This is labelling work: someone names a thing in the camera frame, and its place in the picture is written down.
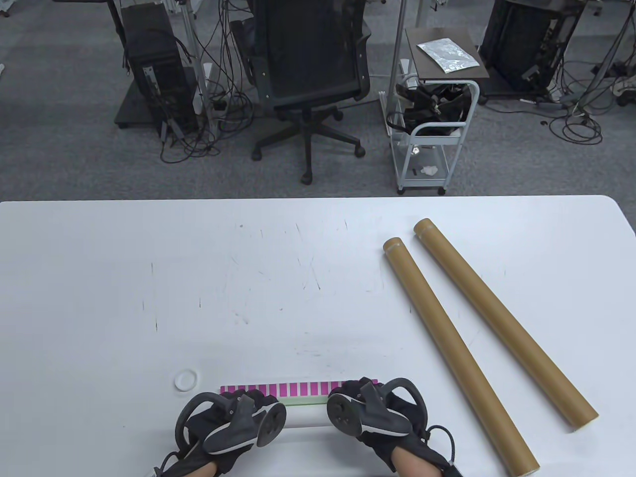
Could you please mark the person's left hand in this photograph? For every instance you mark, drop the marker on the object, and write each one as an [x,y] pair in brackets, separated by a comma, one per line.
[253,396]

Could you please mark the person's right hand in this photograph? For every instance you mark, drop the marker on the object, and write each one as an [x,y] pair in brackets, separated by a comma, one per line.
[348,385]

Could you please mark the green striped mouse pad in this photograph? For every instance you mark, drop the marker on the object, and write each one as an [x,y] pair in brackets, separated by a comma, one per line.
[303,392]

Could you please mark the white plastic tube cap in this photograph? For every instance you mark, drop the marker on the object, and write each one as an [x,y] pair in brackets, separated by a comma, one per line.
[186,381]

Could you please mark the brown cardboard mailing tube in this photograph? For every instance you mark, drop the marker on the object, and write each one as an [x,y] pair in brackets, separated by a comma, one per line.
[497,318]
[437,323]

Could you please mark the person's left forearm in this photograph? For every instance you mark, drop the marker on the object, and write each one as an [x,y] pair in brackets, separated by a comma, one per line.
[201,469]

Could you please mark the person's right forearm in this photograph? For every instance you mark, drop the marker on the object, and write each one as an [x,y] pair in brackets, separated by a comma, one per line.
[417,464]

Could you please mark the grey forearm sensor box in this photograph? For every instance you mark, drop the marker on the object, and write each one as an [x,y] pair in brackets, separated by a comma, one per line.
[453,471]

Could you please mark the grey hand tracker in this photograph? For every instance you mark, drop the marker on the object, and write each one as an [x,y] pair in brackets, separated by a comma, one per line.
[345,415]
[231,432]

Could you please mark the white crumpled paper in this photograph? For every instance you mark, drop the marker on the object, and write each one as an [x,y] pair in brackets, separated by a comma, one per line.
[429,172]

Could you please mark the white rolling cart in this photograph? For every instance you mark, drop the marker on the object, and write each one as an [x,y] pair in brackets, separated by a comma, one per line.
[437,140]

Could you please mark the black headset gear pile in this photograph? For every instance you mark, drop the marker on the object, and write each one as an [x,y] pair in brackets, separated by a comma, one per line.
[422,107]

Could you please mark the dark grey floor plate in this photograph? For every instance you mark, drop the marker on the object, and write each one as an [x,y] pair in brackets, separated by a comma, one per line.
[131,107]

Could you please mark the brown side table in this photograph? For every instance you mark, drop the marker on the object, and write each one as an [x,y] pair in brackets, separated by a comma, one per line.
[422,64]

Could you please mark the black office chair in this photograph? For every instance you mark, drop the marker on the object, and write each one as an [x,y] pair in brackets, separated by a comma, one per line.
[308,49]

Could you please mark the silver plastic bag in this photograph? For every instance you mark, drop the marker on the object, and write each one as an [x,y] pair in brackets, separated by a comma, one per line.
[447,54]

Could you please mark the black computer tower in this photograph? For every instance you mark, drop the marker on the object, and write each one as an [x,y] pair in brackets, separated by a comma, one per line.
[154,59]
[521,44]

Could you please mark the white power strip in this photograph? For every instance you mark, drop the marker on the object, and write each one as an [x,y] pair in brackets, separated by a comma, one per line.
[623,88]

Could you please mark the silver metal frame post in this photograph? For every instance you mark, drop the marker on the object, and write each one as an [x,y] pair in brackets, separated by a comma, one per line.
[398,30]
[192,35]

